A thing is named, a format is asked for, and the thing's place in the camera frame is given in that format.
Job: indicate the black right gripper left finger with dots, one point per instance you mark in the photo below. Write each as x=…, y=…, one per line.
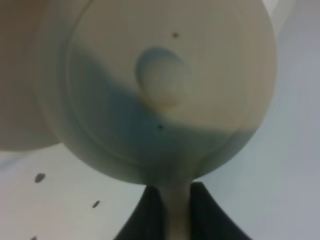
x=149, y=220

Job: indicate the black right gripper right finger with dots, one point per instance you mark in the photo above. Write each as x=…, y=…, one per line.
x=208, y=220

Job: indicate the beige ceramic teapot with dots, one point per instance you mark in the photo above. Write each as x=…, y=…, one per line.
x=157, y=92

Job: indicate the beige teapot saucer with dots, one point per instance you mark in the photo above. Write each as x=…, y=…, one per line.
x=22, y=125

